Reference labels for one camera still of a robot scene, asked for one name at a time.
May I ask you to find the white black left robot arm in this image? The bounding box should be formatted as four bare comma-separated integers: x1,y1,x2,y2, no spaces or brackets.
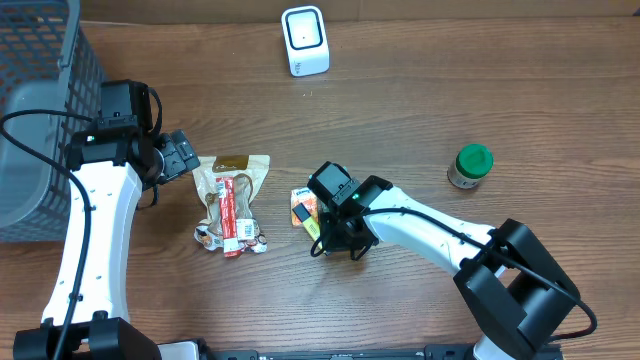
2,80,208,359

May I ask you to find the grey plastic mesh basket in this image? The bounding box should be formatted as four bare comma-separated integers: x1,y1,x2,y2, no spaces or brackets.
1,0,105,243

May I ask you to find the red snack bar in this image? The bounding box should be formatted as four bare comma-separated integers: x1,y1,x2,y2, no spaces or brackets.
216,177,241,257

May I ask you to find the brown transparent snack bag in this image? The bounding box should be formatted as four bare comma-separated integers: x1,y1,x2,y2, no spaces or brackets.
193,155,271,240

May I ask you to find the orange snack packet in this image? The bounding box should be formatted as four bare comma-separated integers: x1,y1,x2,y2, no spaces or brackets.
290,187,318,227

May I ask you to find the green lid jar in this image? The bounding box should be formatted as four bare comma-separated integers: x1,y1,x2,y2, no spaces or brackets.
447,144,494,189

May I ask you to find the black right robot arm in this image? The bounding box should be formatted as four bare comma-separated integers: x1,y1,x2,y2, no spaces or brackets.
308,162,580,359

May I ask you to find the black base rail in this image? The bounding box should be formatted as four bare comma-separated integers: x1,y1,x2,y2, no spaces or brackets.
157,339,565,360

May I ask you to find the yellow highlighter black cap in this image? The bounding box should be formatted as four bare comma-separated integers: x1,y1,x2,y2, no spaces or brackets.
292,203,320,241

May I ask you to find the white barcode scanner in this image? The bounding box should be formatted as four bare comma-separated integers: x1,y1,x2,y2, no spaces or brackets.
281,5,330,77

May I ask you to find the white patterned wrapper packet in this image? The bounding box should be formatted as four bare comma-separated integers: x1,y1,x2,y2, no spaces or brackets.
194,219,267,257

